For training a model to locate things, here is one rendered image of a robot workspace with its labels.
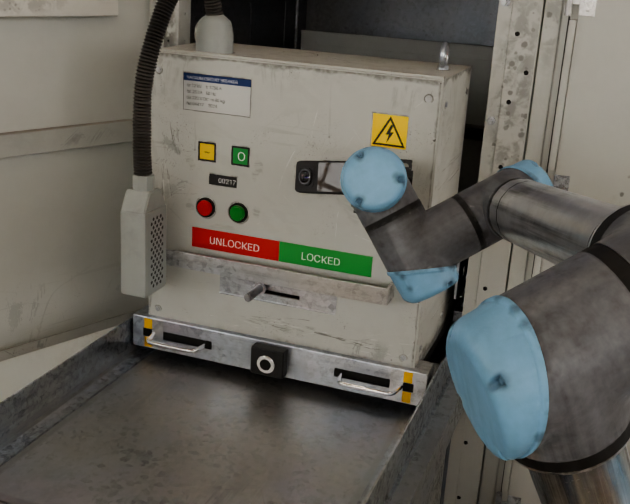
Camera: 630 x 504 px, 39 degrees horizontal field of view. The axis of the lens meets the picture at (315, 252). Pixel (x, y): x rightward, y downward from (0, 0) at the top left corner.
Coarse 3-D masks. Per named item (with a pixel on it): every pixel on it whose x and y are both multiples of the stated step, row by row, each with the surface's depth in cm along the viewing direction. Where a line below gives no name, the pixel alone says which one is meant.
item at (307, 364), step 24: (144, 312) 160; (168, 336) 158; (192, 336) 156; (216, 336) 155; (240, 336) 153; (216, 360) 156; (240, 360) 154; (288, 360) 151; (312, 360) 149; (336, 360) 148; (360, 360) 146; (336, 384) 149; (360, 384) 148; (384, 384) 146; (408, 384) 145
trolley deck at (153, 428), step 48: (144, 384) 151; (192, 384) 152; (240, 384) 153; (288, 384) 154; (48, 432) 135; (96, 432) 135; (144, 432) 136; (192, 432) 137; (240, 432) 138; (288, 432) 139; (336, 432) 139; (384, 432) 140; (432, 432) 141; (0, 480) 122; (48, 480) 123; (96, 480) 123; (144, 480) 124; (192, 480) 125; (240, 480) 125; (288, 480) 126; (336, 480) 127; (432, 480) 138
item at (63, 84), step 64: (0, 0) 140; (64, 0) 149; (128, 0) 161; (0, 64) 146; (64, 64) 155; (128, 64) 165; (0, 128) 149; (64, 128) 156; (128, 128) 166; (0, 192) 152; (64, 192) 162; (0, 256) 155; (64, 256) 165; (0, 320) 158; (64, 320) 169
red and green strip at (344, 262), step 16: (192, 240) 152; (208, 240) 151; (224, 240) 150; (240, 240) 149; (256, 240) 148; (272, 240) 147; (256, 256) 149; (272, 256) 148; (288, 256) 147; (304, 256) 146; (320, 256) 145; (336, 256) 144; (352, 256) 143; (368, 256) 142; (352, 272) 144; (368, 272) 143
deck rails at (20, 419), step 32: (128, 320) 159; (96, 352) 151; (128, 352) 161; (32, 384) 135; (64, 384) 143; (96, 384) 149; (448, 384) 157; (0, 416) 129; (32, 416) 136; (64, 416) 139; (416, 416) 134; (0, 448) 129; (416, 448) 136; (384, 480) 119
